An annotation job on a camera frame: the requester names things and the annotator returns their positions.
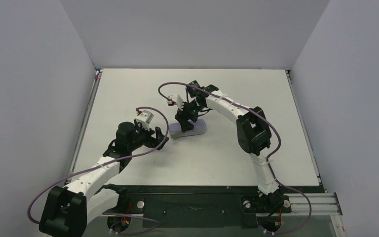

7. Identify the purple zippered umbrella case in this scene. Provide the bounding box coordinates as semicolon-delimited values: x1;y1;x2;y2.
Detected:
169;119;207;139

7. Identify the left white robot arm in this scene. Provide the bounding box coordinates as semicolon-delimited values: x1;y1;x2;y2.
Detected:
38;120;169;237

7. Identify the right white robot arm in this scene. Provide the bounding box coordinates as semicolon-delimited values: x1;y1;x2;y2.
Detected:
166;80;289;211

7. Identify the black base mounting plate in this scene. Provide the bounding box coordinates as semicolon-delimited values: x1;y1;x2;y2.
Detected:
101;184;292;229

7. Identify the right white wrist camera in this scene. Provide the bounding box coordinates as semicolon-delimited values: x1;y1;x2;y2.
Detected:
167;94;184;110

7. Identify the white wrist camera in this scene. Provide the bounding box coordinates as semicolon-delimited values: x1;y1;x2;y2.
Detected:
167;94;184;110
134;110;153;131

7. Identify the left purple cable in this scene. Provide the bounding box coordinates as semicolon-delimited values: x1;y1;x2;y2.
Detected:
28;106;170;236

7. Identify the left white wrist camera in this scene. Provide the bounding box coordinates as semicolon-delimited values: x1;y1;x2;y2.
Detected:
134;110;153;131

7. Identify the aluminium frame rail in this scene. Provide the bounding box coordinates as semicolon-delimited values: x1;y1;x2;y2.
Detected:
47;193;343;218

